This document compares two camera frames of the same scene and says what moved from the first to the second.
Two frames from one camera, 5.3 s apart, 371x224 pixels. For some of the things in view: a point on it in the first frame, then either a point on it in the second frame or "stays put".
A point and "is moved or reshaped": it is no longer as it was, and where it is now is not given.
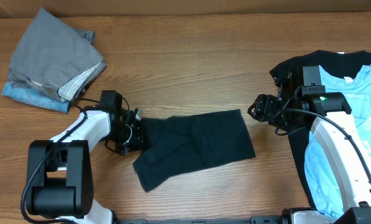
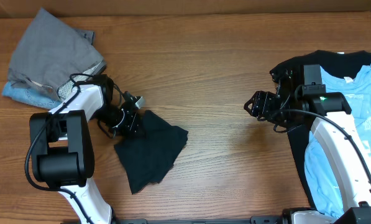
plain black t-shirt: [348, 65] stays put
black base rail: [254, 219] stays put
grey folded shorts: [51, 53] stays put
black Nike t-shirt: [173, 144] is moved or reshaped
